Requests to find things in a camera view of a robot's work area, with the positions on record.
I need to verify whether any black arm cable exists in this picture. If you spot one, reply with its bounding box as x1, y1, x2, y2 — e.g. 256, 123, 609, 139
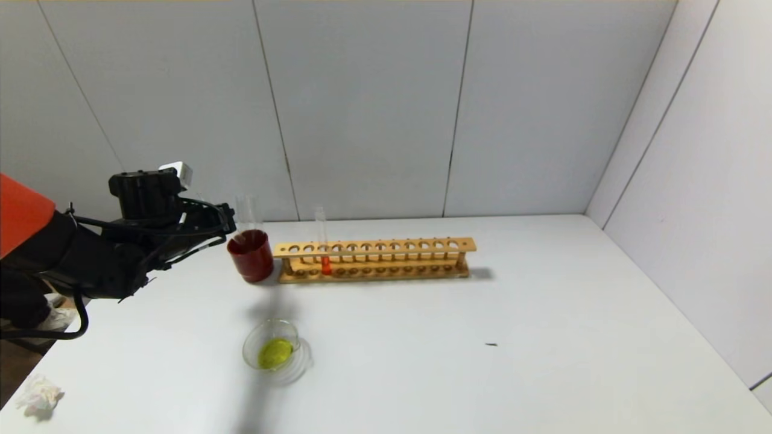
0, 289, 90, 342

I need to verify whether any wooden test tube rack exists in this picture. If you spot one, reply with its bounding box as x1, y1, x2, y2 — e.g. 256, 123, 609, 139
273, 237, 476, 284

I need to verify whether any crumpled white tissue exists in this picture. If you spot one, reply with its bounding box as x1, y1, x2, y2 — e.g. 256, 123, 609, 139
16, 374, 66, 418

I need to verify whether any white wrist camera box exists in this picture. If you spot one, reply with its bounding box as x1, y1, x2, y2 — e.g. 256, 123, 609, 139
159, 161, 194, 189

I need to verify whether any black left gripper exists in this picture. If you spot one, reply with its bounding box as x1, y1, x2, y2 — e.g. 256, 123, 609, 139
180, 203, 247, 242

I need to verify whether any dark red cup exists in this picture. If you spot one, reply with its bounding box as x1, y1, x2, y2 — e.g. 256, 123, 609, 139
227, 230, 275, 283

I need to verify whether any clear glass dish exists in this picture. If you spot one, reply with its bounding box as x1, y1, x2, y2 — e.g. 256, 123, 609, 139
242, 318, 312, 386

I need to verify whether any empty clear glass tube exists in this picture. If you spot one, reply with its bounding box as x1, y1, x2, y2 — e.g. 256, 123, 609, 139
236, 194, 264, 235

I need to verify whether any red pigment glass test tube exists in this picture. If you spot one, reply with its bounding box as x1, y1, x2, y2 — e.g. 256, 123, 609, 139
315, 207, 333, 277

